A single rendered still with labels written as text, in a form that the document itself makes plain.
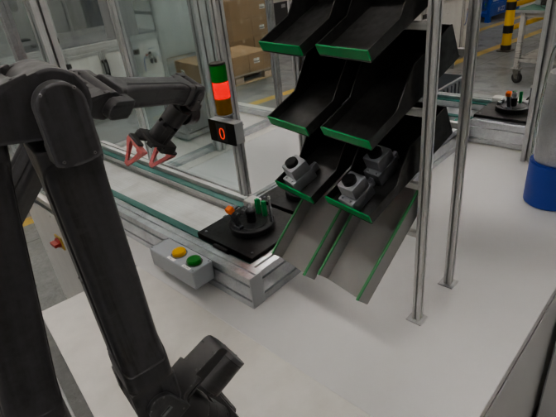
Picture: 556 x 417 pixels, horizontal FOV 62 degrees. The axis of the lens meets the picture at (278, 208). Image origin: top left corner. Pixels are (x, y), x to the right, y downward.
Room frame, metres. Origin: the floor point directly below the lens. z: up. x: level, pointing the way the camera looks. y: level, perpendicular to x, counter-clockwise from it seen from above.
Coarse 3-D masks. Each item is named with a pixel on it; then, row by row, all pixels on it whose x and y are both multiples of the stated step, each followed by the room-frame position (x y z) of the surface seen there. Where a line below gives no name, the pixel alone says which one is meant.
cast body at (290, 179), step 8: (288, 160) 0.97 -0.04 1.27; (296, 160) 0.96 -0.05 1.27; (304, 160) 0.96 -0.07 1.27; (288, 168) 0.96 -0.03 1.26; (296, 168) 0.95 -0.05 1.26; (304, 168) 0.96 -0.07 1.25; (312, 168) 0.97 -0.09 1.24; (288, 176) 0.97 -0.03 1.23; (296, 176) 0.95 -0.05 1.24; (304, 176) 0.96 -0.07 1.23; (312, 176) 0.97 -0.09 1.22; (288, 184) 0.97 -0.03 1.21; (296, 184) 0.95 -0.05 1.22; (304, 184) 0.96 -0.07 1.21
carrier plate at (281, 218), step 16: (240, 208) 1.31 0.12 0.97; (272, 208) 1.29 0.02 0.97; (224, 224) 1.23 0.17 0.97; (208, 240) 1.16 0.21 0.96; (224, 240) 1.14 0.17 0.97; (240, 240) 1.13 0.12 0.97; (256, 240) 1.12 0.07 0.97; (272, 240) 1.11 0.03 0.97; (240, 256) 1.06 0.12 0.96; (256, 256) 1.04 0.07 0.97
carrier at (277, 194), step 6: (276, 186) 1.44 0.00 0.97; (270, 192) 1.41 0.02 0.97; (276, 192) 1.40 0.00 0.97; (282, 192) 1.39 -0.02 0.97; (288, 192) 1.35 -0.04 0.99; (264, 198) 1.37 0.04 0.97; (276, 198) 1.36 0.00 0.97; (282, 198) 1.35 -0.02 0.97; (288, 198) 1.34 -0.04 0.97; (294, 198) 1.32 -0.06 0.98; (300, 198) 1.31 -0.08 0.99; (276, 204) 1.31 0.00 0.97; (282, 204) 1.31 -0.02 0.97; (288, 204) 1.30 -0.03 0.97; (294, 204) 1.30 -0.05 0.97; (282, 210) 1.29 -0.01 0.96; (288, 210) 1.27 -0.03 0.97; (294, 210) 1.26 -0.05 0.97
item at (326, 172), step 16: (320, 128) 1.08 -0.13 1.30; (304, 144) 1.05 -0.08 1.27; (320, 144) 1.08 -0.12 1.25; (336, 144) 1.05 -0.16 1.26; (320, 160) 1.02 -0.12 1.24; (336, 160) 1.00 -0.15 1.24; (352, 160) 0.97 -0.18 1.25; (320, 176) 0.97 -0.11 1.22; (336, 176) 0.94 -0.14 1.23; (304, 192) 0.94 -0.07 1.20; (320, 192) 0.91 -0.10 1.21
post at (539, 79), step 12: (552, 0) 1.62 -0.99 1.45; (552, 12) 1.63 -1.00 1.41; (552, 24) 1.61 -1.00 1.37; (552, 36) 1.61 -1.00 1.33; (540, 48) 1.63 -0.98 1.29; (552, 48) 1.60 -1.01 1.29; (540, 60) 1.63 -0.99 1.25; (540, 72) 1.63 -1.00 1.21; (540, 84) 1.63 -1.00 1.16; (528, 120) 1.63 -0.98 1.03; (528, 132) 1.63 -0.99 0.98; (528, 144) 1.63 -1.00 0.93; (528, 156) 1.61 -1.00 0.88
